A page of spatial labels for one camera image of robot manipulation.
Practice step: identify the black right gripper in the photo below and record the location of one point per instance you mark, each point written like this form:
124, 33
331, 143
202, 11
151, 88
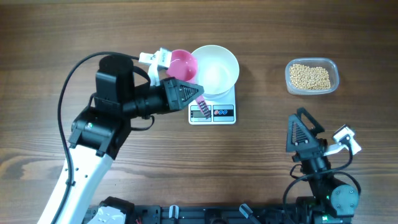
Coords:
306, 149

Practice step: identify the soybeans in container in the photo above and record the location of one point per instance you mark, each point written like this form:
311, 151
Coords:
309, 78

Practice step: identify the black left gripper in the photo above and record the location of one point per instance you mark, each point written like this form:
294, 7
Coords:
171, 86

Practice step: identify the white bowl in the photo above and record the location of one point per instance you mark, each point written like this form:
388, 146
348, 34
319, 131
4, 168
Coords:
218, 70

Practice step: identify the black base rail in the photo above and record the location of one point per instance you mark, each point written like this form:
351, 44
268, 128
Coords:
230, 215

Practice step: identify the pink plastic scoop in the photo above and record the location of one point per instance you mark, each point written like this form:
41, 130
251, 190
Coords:
183, 66

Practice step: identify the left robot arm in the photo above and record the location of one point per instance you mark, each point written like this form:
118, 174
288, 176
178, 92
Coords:
123, 92

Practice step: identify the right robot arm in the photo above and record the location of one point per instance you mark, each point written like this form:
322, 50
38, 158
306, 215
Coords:
335, 193

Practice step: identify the clear plastic container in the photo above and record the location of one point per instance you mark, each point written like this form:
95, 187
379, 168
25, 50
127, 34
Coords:
326, 63

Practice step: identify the white digital kitchen scale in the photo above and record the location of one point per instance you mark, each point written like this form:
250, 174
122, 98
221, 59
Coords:
223, 110

